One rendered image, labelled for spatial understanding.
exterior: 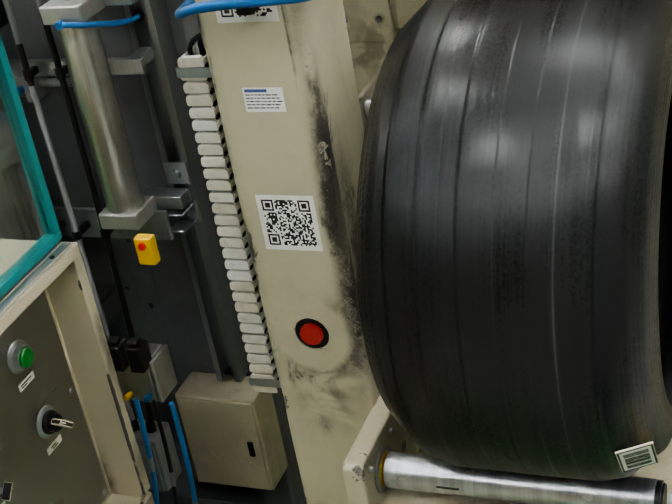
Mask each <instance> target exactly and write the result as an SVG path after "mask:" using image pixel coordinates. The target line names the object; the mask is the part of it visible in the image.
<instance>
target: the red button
mask: <svg viewBox="0 0 672 504"><path fill-rule="evenodd" d="M300 336H301V338H302V340H303V341H304V342H306V343H307V344H310V345H317V344H319V343H320V342H321V341H322V339H323V336H324V335H323V331H322V330H321V328H320V327H319V326H317V325H316V324H313V323H307V324H304V325H303V326H302V328H301V330H300Z"/></svg>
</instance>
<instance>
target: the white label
mask: <svg viewBox="0 0 672 504"><path fill-rule="evenodd" d="M615 455H616V457H617V460H618V462H619V465H620V467H621V470H622V472H626V471H629V470H633V469H636V468H640V467H644V466H647V465H651V464H654V463H658V462H659V460H658V457H657V454H656V451H655V447H654V444H653V441H652V442H648V443H644V444H641V445H637V446H634V447H630V448H627V449H623V450H620V451H616V452H615Z"/></svg>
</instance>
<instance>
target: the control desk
mask: <svg viewBox="0 0 672 504"><path fill-rule="evenodd" d="M149 488H150V484H149V481H148V477H147V474H146V471H145V467H144V464H143V461H142V457H141V454H140V451H139V447H138V444H137V441H136V437H135V434H134V431H133V427H132V424H131V421H130V417H129V414H128V411H127V407H126V404H125V400H124V397H123V394H122V390H121V387H120V384H119V380H118V377H117V374H116V370H115V367H114V364H113V360H112V357H111V354H110V350H109V347H108V344H107V340H106V337H105V334H104V330H103V327H102V323H101V320H100V317H99V313H98V310H97V307H96V303H95V300H94V297H93V293H92V290H91V287H90V283H89V280H88V277H87V273H86V270H85V267H84V263H83V260H82V257H81V253H80V250H79V247H78V243H77V242H58V243H57V244H56V245H55V246H54V247H53V248H52V249H51V250H50V251H49V252H48V253H47V254H46V255H45V256H44V257H43V258H42V259H41V260H39V261H38V262H37V263H36V264H35V265H34V266H33V267H32V268H31V269H30V270H29V271H28V272H27V273H26V274H25V275H24V276H23V277H22V278H21V279H20V280H19V281H18V282H17V283H16V284H15V285H14V286H13V287H12V288H11V289H10V290H9V291H8V292H7V293H6V294H5V295H4V296H3V297H1V298H0V504H155V503H154V500H153V496H152V493H151V492H149V491H148V490H149Z"/></svg>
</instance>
